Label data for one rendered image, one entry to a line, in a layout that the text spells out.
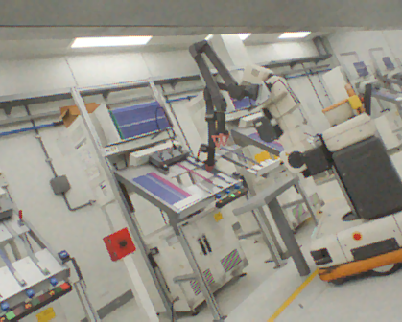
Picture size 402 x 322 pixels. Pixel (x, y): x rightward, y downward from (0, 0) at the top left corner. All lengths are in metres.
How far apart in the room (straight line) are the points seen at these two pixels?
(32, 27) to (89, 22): 0.03
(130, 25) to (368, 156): 1.89
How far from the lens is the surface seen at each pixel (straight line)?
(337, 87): 6.99
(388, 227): 2.09
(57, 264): 2.02
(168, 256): 2.64
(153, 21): 0.22
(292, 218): 3.70
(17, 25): 0.19
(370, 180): 2.07
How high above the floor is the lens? 0.82
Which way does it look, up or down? 4 degrees up
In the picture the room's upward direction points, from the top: 25 degrees counter-clockwise
